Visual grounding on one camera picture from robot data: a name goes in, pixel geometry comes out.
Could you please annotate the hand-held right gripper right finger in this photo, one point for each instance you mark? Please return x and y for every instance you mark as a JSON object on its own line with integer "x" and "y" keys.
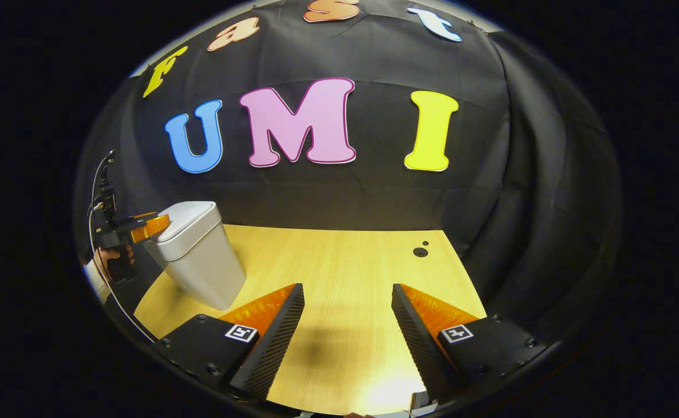
{"x": 418, "y": 342}

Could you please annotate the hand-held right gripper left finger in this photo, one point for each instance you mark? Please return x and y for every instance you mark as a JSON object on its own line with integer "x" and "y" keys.
{"x": 273, "y": 342}

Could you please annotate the white desktop garbage bin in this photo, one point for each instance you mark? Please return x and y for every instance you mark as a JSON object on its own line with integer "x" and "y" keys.
{"x": 200, "y": 261}

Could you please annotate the wooden desktop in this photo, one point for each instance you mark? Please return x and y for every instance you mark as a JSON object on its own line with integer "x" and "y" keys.
{"x": 351, "y": 290}

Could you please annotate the black backdrop cloth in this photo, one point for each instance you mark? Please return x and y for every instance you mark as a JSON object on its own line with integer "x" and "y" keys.
{"x": 374, "y": 197}

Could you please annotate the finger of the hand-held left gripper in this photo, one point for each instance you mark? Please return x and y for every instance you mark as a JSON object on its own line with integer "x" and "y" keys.
{"x": 149, "y": 227}

